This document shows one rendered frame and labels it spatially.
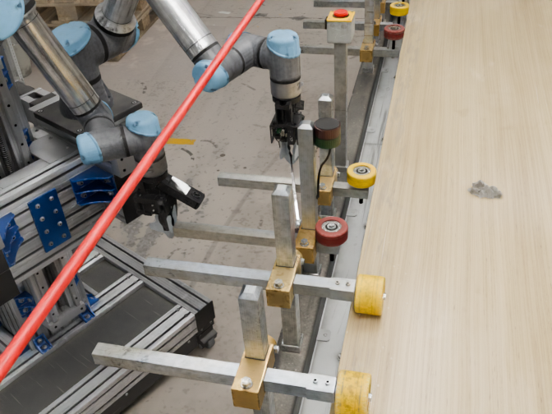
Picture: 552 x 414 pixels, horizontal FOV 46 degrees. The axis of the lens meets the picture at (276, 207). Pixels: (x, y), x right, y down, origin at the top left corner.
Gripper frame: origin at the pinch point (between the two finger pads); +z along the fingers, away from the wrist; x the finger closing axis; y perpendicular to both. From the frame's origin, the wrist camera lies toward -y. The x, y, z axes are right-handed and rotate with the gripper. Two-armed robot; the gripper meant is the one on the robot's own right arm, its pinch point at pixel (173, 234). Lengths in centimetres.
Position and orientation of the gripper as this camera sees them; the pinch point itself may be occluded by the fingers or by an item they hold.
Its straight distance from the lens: 172.4
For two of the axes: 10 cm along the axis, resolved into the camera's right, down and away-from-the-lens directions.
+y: -9.7, -0.9, 2.2
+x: -2.3, 6.0, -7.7
